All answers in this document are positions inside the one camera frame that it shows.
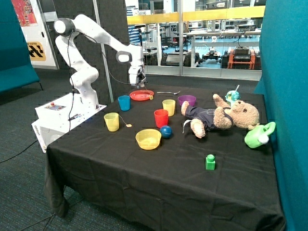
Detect red plastic plate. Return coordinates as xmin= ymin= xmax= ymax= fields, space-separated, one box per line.
xmin=129 ymin=90 xmax=154 ymax=101

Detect teal partition panel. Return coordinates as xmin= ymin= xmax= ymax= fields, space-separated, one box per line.
xmin=255 ymin=0 xmax=308 ymax=231

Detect brown teddy bear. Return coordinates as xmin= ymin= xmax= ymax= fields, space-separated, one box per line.
xmin=181 ymin=94 xmax=260 ymax=139

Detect green toy watering can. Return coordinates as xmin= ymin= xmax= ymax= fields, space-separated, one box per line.
xmin=244 ymin=122 xmax=276 ymax=148

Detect red plastic cup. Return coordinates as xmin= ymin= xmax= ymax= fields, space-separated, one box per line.
xmin=154 ymin=109 xmax=168 ymax=128

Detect blue ball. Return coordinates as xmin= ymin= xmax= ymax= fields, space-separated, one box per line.
xmin=160 ymin=125 xmax=173 ymax=139

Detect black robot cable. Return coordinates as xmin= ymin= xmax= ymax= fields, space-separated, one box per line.
xmin=66 ymin=30 xmax=132 ymax=132

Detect yellow cup front left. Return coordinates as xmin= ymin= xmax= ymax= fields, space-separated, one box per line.
xmin=104 ymin=112 xmax=119 ymax=132

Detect purple plastic bowl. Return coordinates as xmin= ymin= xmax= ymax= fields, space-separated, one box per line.
xmin=178 ymin=95 xmax=196 ymax=106

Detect teal sofa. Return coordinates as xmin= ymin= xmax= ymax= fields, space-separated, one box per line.
xmin=0 ymin=0 xmax=40 ymax=93

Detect metal spoon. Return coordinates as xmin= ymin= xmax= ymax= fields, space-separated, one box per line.
xmin=156 ymin=91 xmax=180 ymax=95

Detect blue plastic cup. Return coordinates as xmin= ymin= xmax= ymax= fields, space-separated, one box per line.
xmin=118 ymin=95 xmax=130 ymax=111

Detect green toy block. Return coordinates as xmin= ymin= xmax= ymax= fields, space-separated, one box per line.
xmin=205 ymin=154 xmax=216 ymax=170

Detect yellow plastic bowl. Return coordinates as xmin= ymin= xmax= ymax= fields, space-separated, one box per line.
xmin=135 ymin=129 xmax=162 ymax=150

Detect red poster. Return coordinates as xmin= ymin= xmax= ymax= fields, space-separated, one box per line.
xmin=11 ymin=0 xmax=38 ymax=27

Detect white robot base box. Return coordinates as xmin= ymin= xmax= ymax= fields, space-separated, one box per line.
xmin=32 ymin=93 xmax=106 ymax=153

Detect yellow black sign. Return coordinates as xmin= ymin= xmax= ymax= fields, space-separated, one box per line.
xmin=27 ymin=41 xmax=46 ymax=62

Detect black tablecloth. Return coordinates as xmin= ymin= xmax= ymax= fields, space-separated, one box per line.
xmin=44 ymin=85 xmax=286 ymax=231

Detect teal sippy cup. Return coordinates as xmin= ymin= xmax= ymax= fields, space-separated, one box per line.
xmin=225 ymin=85 xmax=240 ymax=106

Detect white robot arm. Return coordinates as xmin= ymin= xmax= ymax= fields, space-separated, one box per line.
xmin=54 ymin=14 xmax=146 ymax=110

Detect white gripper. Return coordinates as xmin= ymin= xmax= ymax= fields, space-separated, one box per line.
xmin=128 ymin=66 xmax=146 ymax=89

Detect yellow cup back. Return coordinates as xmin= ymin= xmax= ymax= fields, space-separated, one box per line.
xmin=162 ymin=99 xmax=176 ymax=116

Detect yellow cup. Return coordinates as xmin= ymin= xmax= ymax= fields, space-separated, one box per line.
xmin=104 ymin=112 xmax=119 ymax=132
xmin=162 ymin=99 xmax=176 ymax=116

